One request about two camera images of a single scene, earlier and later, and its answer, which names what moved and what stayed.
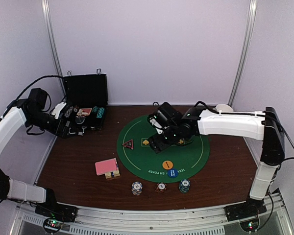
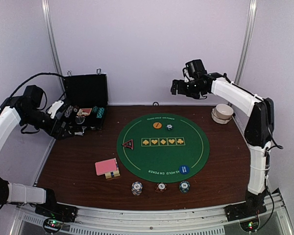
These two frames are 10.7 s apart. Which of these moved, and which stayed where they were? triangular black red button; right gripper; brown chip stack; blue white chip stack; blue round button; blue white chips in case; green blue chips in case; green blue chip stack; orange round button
Moved: orange round button; blue round button; right gripper
Stayed: green blue chip stack; green blue chips in case; blue white chip stack; brown chip stack; triangular black red button; blue white chips in case
